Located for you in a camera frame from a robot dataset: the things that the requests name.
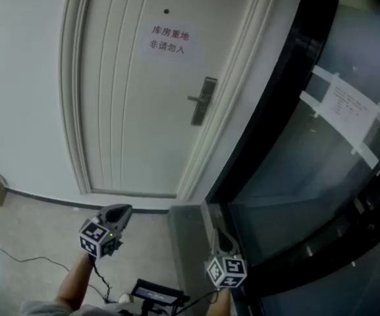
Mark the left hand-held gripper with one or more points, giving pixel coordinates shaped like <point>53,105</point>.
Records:
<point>92,234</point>

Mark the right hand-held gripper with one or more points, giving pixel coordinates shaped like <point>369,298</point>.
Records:
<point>229,268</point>

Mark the person's left forearm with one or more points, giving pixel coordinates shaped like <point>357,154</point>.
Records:
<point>77,281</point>

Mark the person's right forearm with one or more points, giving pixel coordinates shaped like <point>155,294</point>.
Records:
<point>219,305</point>

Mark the white panelled door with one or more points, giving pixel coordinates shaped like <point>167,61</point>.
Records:
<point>127,110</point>

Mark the dark door lock plate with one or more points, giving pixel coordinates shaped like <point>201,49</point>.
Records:
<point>206,87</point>

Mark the grey stone plinth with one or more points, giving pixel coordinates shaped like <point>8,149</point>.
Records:
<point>186,235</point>

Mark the person's white shoe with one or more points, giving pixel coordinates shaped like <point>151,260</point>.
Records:
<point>124,297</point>

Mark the black chest-mounted device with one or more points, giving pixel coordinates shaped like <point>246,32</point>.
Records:
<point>153,293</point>

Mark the person's grey shirt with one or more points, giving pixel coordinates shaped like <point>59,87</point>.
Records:
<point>44,309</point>

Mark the black framed glass partition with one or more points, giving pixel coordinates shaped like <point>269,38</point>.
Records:
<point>291,176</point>

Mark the taped white paper notice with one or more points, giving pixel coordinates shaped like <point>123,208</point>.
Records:
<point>347,107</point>

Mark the white paper sign red print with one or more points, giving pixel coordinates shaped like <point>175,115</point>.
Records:
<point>145,28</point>

